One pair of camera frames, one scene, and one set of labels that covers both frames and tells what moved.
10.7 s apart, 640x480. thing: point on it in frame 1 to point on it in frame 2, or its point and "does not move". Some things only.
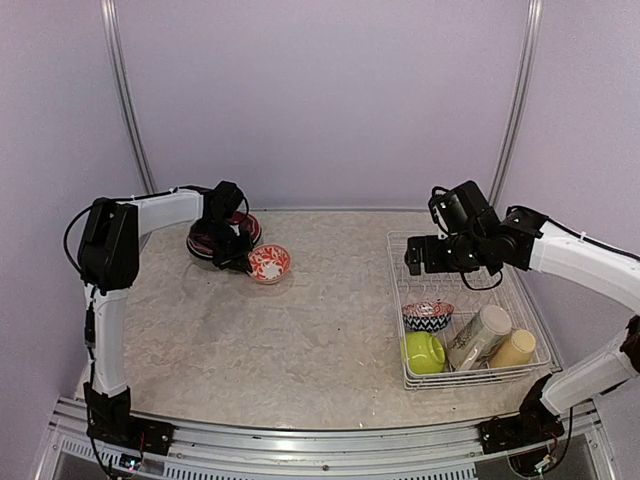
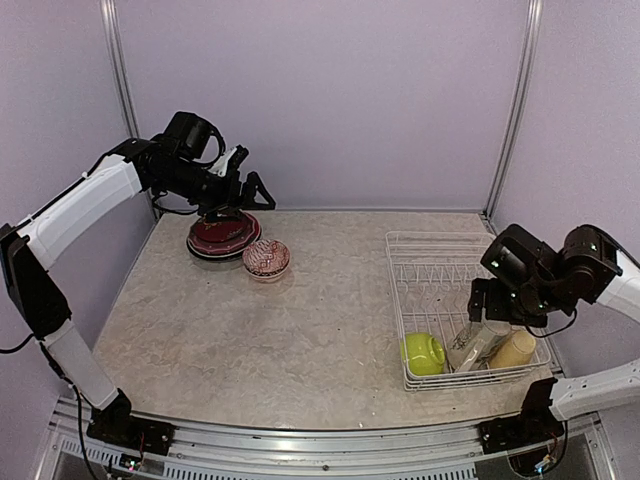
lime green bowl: (424, 353) does not move
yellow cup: (515, 350) does not move
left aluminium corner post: (111, 24) does not move
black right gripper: (415, 255) to (496, 308)
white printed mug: (476, 341) does not move
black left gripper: (241, 256) to (230, 199)
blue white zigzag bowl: (427, 315) to (266, 255)
